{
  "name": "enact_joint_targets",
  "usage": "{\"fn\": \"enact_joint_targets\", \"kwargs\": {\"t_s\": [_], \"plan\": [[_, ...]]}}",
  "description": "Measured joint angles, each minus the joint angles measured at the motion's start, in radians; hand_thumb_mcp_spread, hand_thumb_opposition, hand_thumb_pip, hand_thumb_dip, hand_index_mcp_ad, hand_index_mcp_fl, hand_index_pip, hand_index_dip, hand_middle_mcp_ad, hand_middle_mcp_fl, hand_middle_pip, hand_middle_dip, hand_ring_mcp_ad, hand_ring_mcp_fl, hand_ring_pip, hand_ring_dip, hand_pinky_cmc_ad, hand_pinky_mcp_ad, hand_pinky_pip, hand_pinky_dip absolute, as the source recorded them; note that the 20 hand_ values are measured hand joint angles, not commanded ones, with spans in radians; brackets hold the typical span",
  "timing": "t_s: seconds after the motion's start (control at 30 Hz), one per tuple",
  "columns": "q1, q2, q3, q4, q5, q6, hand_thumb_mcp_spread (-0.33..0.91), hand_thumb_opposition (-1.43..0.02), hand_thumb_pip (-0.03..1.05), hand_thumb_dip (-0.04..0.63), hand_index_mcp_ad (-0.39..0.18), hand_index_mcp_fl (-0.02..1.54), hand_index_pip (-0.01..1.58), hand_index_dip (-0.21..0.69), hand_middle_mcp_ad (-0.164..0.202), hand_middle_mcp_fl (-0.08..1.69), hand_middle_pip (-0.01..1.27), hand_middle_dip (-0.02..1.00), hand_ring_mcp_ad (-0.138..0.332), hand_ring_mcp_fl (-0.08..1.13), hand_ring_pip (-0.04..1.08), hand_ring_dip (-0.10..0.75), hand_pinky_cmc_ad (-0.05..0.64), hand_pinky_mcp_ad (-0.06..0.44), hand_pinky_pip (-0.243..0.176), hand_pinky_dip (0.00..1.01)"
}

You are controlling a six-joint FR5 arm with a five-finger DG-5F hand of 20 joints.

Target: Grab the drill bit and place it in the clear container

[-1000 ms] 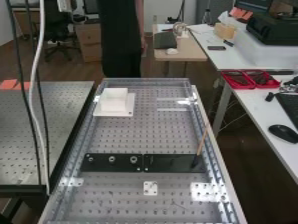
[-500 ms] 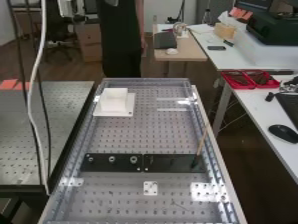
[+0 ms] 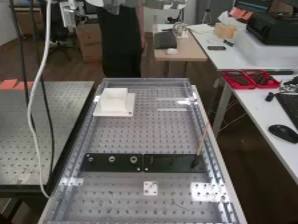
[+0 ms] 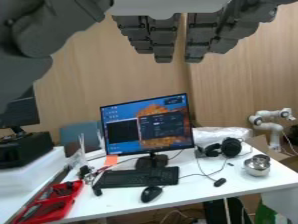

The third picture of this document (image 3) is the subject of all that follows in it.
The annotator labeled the red tray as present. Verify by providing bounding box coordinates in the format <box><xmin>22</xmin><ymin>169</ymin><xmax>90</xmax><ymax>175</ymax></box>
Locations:
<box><xmin>245</xmin><ymin>69</ymin><xmax>282</xmax><ymax>90</ymax></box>
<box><xmin>219</xmin><ymin>69</ymin><xmax>258</xmax><ymax>91</ymax></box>

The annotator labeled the white cable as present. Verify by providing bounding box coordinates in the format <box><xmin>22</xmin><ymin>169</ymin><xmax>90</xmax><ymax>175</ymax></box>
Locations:
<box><xmin>25</xmin><ymin>0</ymin><xmax>53</xmax><ymax>199</ymax></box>

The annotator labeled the small white holder block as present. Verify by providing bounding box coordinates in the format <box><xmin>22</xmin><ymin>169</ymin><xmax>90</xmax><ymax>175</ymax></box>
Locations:
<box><xmin>141</xmin><ymin>180</ymin><xmax>159</xmax><ymax>197</ymax></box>

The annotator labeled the black computer mouse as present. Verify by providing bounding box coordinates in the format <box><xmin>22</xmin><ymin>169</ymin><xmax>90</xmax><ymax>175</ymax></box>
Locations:
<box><xmin>267</xmin><ymin>123</ymin><xmax>298</xmax><ymax>145</ymax></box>

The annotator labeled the small cardboard box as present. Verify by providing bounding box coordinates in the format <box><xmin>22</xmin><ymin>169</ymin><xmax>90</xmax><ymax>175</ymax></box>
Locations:
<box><xmin>213</xmin><ymin>22</ymin><xmax>237</xmax><ymax>40</ymax></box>

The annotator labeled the thin stick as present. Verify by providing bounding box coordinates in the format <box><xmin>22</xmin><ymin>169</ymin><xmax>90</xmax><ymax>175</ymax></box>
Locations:
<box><xmin>193</xmin><ymin>121</ymin><xmax>213</xmax><ymax>168</ymax></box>

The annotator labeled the wooden desk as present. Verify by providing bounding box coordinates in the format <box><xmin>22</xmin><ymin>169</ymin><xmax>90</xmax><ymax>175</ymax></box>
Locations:
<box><xmin>151</xmin><ymin>32</ymin><xmax>209</xmax><ymax>78</ymax></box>

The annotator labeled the person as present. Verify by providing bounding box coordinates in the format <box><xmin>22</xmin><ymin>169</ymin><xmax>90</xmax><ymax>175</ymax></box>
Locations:
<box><xmin>84</xmin><ymin>0</ymin><xmax>146</xmax><ymax>79</ymax></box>

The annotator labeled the clear box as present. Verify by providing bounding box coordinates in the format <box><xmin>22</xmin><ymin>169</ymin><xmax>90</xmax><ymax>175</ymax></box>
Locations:
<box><xmin>38</xmin><ymin>77</ymin><xmax>249</xmax><ymax>224</ymax></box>

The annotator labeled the black printer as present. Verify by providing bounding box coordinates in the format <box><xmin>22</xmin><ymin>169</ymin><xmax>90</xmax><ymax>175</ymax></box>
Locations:
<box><xmin>245</xmin><ymin>9</ymin><xmax>298</xmax><ymax>47</ymax></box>

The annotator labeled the white desk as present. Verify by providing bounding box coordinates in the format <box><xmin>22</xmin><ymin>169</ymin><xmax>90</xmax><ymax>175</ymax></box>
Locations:
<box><xmin>187</xmin><ymin>23</ymin><xmax>298</xmax><ymax>73</ymax></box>
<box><xmin>211</xmin><ymin>74</ymin><xmax>298</xmax><ymax>185</ymax></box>

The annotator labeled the black keyboard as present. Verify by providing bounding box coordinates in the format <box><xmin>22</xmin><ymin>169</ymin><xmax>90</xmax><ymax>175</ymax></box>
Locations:
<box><xmin>274</xmin><ymin>92</ymin><xmax>298</xmax><ymax>132</ymax></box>

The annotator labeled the black cable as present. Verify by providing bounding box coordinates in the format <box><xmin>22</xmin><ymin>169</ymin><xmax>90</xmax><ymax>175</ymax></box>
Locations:
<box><xmin>32</xmin><ymin>0</ymin><xmax>56</xmax><ymax>174</ymax></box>

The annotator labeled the small white box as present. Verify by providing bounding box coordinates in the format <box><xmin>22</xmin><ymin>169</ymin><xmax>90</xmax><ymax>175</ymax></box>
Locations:
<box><xmin>92</xmin><ymin>86</ymin><xmax>137</xmax><ymax>118</ymax></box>

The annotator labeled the black phone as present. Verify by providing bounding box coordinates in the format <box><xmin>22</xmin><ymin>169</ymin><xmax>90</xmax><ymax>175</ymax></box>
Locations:
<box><xmin>206</xmin><ymin>45</ymin><xmax>227</xmax><ymax>52</ymax></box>

